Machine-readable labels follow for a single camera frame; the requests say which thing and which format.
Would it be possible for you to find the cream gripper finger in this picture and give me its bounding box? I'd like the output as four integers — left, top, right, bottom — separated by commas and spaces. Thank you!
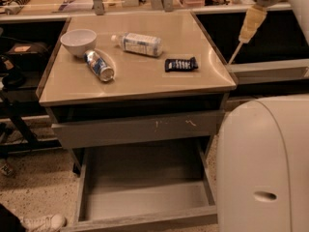
239, 5, 267, 44

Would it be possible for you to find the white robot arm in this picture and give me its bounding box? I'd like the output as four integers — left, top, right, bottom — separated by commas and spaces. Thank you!
216, 95, 309, 232

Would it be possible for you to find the closed grey top drawer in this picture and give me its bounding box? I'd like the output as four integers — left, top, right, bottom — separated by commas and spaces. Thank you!
52, 110, 224, 149

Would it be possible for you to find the grey drawer cabinet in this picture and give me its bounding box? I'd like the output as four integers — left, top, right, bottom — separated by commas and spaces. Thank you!
37, 11, 236, 167

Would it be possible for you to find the open grey middle drawer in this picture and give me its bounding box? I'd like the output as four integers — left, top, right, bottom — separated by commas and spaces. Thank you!
63, 138, 217, 232

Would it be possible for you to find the clear plastic water bottle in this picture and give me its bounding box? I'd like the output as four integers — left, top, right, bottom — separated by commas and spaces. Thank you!
111, 32, 163, 57

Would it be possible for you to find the blue silver soda can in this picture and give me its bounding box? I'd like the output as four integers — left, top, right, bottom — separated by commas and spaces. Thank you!
84, 50, 115, 82

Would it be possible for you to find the white ceramic bowl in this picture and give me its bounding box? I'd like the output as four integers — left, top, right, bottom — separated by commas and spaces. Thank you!
60, 29, 97, 58

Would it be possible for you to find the white sneaker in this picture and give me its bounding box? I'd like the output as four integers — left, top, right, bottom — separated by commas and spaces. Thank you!
20, 214, 67, 232

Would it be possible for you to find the dark trouser leg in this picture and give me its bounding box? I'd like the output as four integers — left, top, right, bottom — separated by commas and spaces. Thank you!
0, 204, 26, 232

